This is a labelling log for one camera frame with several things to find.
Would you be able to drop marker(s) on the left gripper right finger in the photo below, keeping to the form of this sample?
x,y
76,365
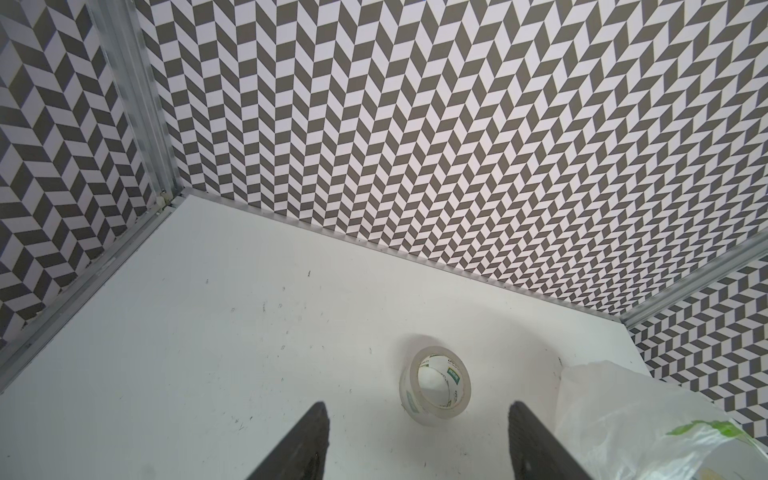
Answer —
x,y
534,451

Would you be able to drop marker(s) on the white plastic bag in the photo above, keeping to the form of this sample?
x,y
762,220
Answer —
x,y
619,424

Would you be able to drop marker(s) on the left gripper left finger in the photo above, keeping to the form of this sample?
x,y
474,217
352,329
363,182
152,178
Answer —
x,y
301,454

